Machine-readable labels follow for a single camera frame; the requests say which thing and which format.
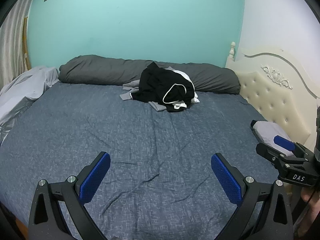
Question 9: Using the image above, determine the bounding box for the wooden frame by wall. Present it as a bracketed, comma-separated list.
[22, 17, 31, 70]

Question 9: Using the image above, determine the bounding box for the cream tufted headboard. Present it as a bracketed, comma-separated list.
[225, 42, 319, 150]

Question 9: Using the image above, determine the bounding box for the light grey duvet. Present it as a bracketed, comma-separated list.
[1, 66, 59, 142]

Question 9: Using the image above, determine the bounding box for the person's right hand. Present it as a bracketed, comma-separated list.
[301, 188, 319, 230]

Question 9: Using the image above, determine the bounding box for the beige striped curtain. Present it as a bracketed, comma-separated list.
[0, 0, 32, 87]

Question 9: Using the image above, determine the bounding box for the black sweater white trim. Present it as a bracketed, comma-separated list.
[130, 62, 199, 112]

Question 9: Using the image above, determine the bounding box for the white garment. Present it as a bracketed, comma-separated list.
[172, 70, 200, 110]

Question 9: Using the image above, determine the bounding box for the dark grey long pillow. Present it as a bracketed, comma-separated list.
[59, 55, 241, 94]

